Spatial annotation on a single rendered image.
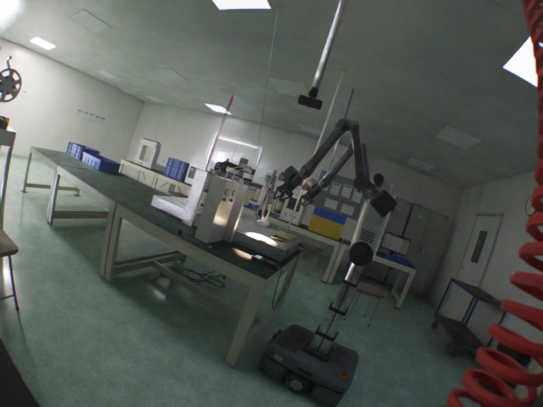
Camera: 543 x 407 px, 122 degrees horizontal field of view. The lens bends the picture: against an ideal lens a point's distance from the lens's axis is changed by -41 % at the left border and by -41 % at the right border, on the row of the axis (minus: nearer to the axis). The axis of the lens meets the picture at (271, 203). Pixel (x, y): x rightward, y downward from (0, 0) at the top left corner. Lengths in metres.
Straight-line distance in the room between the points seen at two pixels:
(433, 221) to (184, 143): 7.12
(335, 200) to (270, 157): 2.01
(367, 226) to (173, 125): 7.63
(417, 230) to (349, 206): 1.71
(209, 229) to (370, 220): 1.07
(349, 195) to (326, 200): 0.55
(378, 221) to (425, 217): 4.45
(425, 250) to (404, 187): 1.56
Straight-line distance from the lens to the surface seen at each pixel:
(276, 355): 1.80
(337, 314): 1.77
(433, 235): 6.08
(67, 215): 3.67
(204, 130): 7.76
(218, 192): 1.77
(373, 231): 1.59
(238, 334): 1.73
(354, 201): 6.17
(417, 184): 6.44
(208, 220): 1.80
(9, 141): 2.52
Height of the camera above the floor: 1.28
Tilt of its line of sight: 4 degrees down
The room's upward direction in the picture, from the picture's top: 19 degrees clockwise
